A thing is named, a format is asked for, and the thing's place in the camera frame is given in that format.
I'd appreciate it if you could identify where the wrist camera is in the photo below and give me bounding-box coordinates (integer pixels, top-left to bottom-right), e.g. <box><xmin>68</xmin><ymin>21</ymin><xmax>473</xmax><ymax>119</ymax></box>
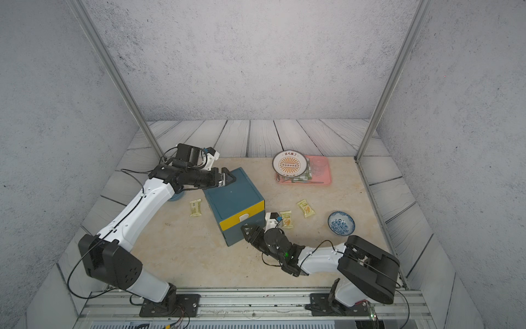
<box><xmin>265</xmin><ymin>212</ymin><xmax>283</xmax><ymax>231</ymax></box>
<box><xmin>202</xmin><ymin>148</ymin><xmax>220</xmax><ymax>171</ymax></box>

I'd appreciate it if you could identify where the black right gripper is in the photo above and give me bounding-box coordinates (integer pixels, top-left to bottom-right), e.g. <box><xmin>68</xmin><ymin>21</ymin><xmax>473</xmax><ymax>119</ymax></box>
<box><xmin>241</xmin><ymin>224</ymin><xmax>286</xmax><ymax>265</ymax></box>

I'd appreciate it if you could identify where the small blue round plate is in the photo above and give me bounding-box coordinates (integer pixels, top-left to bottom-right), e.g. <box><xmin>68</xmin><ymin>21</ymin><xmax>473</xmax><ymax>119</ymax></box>
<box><xmin>168</xmin><ymin>191</ymin><xmax>185</xmax><ymax>202</ymax></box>

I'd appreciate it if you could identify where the right metal frame post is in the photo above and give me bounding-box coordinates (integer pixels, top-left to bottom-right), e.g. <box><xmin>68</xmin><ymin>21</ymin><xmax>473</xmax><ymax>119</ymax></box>
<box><xmin>355</xmin><ymin>0</ymin><xmax>432</xmax><ymax>164</ymax></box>

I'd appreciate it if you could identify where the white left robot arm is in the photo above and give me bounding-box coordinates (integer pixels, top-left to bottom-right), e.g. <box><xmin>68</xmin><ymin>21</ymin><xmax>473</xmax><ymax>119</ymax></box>
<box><xmin>78</xmin><ymin>143</ymin><xmax>236</xmax><ymax>303</ymax></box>

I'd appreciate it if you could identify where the yellow cookie packet three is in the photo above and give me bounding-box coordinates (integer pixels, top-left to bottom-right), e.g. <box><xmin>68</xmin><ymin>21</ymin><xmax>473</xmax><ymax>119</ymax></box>
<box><xmin>279</xmin><ymin>211</ymin><xmax>293</xmax><ymax>229</ymax></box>

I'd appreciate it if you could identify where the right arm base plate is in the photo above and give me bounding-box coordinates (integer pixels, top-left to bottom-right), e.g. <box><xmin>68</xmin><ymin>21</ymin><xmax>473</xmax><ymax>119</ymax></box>
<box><xmin>304</xmin><ymin>293</ymin><xmax>370</xmax><ymax>317</ymax></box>

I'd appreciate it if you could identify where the aluminium mounting rail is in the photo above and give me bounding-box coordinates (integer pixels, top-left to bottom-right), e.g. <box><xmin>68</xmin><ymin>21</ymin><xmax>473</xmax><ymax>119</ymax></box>
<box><xmin>75</xmin><ymin>288</ymin><xmax>436</xmax><ymax>328</ymax></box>

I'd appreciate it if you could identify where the yellow cookie packet one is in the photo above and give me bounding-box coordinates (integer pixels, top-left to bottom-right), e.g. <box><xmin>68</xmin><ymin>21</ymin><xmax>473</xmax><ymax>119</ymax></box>
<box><xmin>190</xmin><ymin>199</ymin><xmax>202</xmax><ymax>217</ymax></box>

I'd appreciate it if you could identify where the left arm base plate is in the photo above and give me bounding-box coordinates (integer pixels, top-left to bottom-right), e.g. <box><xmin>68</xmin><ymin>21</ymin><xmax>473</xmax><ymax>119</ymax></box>
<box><xmin>139</xmin><ymin>293</ymin><xmax>201</xmax><ymax>318</ymax></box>

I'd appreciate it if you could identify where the white orange patterned plate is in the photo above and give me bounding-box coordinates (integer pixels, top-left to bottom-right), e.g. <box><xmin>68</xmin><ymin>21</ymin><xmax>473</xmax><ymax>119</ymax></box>
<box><xmin>272</xmin><ymin>150</ymin><xmax>308</xmax><ymax>178</ymax></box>

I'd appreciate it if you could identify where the yellow cookie packet two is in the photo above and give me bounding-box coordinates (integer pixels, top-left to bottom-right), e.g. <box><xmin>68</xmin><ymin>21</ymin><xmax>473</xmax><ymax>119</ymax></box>
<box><xmin>297</xmin><ymin>199</ymin><xmax>316</xmax><ymax>218</ymax></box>

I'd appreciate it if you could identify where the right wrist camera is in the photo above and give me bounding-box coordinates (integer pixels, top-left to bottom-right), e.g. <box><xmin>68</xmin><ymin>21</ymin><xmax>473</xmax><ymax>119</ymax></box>
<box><xmin>265</xmin><ymin>212</ymin><xmax>283</xmax><ymax>231</ymax></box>

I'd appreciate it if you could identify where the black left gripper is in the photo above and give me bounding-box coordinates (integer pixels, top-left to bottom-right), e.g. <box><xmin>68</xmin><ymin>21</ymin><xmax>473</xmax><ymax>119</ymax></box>
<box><xmin>187</xmin><ymin>166</ymin><xmax>238</xmax><ymax>189</ymax></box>

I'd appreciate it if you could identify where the blue white ceramic bowl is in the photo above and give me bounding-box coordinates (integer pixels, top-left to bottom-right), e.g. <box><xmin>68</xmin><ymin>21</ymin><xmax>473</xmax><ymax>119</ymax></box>
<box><xmin>327</xmin><ymin>211</ymin><xmax>356</xmax><ymax>237</ymax></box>

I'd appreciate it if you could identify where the teal drawer cabinet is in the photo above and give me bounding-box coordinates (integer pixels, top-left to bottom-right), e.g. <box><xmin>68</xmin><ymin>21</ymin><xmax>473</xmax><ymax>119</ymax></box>
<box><xmin>204</xmin><ymin>167</ymin><xmax>265</xmax><ymax>247</ymax></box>

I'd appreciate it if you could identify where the left metal frame post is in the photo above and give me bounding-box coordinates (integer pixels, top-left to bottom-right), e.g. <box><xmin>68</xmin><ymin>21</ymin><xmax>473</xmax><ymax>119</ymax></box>
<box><xmin>67</xmin><ymin>0</ymin><xmax>164</xmax><ymax>159</ymax></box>

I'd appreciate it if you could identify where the metal frame post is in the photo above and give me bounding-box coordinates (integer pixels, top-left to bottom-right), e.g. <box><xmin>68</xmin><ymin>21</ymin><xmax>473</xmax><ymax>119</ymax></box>
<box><xmin>67</xmin><ymin>0</ymin><xmax>164</xmax><ymax>159</ymax></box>
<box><xmin>355</xmin><ymin>0</ymin><xmax>432</xmax><ymax>164</ymax></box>

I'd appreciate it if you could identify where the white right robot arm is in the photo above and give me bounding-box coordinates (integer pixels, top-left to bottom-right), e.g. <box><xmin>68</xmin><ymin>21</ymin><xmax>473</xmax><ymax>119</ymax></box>
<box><xmin>241</xmin><ymin>224</ymin><xmax>400</xmax><ymax>307</ymax></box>

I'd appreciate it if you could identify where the pink plastic tray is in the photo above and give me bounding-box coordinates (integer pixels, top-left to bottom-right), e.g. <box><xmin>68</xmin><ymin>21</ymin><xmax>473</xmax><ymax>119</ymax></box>
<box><xmin>275</xmin><ymin>156</ymin><xmax>332</xmax><ymax>186</ymax></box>

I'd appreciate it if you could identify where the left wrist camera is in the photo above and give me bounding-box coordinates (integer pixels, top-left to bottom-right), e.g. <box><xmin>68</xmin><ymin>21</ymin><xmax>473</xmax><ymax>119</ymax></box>
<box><xmin>202</xmin><ymin>148</ymin><xmax>220</xmax><ymax>171</ymax></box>

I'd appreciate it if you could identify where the yellow drawer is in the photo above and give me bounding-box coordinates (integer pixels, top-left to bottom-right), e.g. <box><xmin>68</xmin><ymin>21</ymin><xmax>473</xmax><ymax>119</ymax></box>
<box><xmin>219</xmin><ymin>200</ymin><xmax>265</xmax><ymax>231</ymax></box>

